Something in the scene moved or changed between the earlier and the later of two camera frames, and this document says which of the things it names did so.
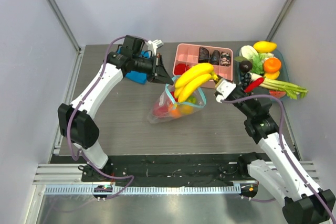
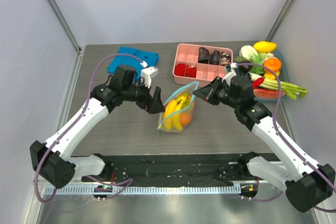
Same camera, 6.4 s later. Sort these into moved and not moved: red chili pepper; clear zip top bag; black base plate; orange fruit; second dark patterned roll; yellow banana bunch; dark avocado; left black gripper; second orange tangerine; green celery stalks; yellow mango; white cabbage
Moved: yellow banana bunch; clear zip top bag; orange fruit; left black gripper
Not moved: yellow mango; black base plate; white cabbage; second dark patterned roll; green celery stalks; second orange tangerine; red chili pepper; dark avocado
